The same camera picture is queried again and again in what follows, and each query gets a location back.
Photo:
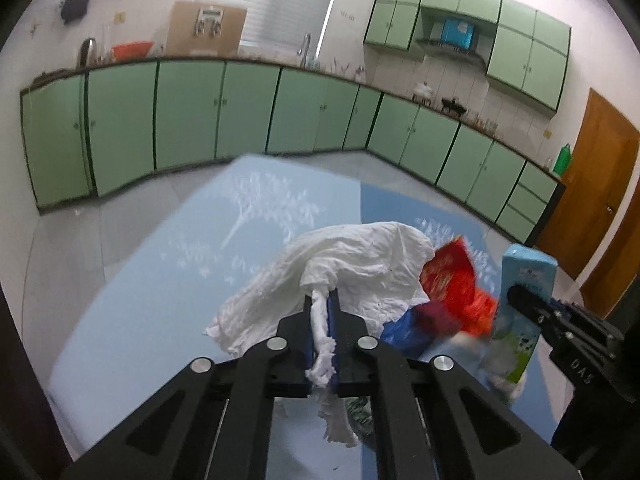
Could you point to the tall chrome faucet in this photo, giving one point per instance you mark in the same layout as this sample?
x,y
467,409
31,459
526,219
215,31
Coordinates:
x,y
86,50

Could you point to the brown cardboard box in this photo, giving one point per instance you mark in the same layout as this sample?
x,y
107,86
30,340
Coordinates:
x,y
182,30

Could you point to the blue plastic bag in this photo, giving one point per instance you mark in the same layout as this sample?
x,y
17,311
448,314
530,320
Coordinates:
x,y
400,332

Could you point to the chrome faucet by blind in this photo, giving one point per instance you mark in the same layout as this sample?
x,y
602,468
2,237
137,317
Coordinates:
x,y
306,47

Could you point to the white plastic bag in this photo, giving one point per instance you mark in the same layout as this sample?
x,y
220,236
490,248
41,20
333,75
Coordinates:
x,y
350,260

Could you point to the row of green base cabinets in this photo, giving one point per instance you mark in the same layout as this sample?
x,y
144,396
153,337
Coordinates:
x,y
190,110

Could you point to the orange snack packet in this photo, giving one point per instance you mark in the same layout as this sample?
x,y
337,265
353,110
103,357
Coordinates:
x,y
482,312

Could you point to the silver cooking pot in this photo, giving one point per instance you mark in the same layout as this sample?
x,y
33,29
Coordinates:
x,y
424,92

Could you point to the red plastic basin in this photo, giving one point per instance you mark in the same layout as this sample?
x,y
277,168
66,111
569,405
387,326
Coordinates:
x,y
131,51

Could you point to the red snack packet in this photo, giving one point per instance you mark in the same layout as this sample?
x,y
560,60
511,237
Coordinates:
x,y
445,275

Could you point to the range hood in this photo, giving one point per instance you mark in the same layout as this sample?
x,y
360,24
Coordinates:
x,y
450,45

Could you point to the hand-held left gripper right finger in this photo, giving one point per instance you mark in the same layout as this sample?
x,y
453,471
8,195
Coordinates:
x,y
331,340

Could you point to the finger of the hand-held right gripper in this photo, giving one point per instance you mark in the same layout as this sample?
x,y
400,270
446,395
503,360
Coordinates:
x,y
525,300

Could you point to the green thermos jug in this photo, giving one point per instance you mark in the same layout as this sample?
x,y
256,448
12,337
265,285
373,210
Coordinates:
x,y
562,160

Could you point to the row of green wall cabinets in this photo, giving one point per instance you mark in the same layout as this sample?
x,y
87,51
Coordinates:
x,y
510,55

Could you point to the light blue milk carton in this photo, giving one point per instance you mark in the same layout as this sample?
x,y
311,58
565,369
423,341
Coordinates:
x,y
522,270

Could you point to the dark hanging cloth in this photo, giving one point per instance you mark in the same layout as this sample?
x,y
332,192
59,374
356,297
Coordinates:
x,y
75,7

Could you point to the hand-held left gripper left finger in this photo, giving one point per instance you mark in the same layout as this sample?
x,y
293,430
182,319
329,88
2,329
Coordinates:
x,y
307,345

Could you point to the blue tablecloth with white print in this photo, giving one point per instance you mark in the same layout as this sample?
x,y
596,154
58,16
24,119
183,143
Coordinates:
x,y
165,280

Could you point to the white window blind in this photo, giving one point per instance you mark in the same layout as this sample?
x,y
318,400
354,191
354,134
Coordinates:
x,y
280,0

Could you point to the black wok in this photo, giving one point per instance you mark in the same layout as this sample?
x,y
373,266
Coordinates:
x,y
452,106

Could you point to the plain wooden door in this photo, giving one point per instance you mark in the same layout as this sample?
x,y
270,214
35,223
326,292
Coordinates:
x,y
617,285

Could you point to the green printed packet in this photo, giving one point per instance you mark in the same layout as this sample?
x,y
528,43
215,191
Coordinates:
x,y
360,412

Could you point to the maroon small box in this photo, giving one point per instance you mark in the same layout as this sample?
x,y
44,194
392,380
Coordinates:
x,y
437,319

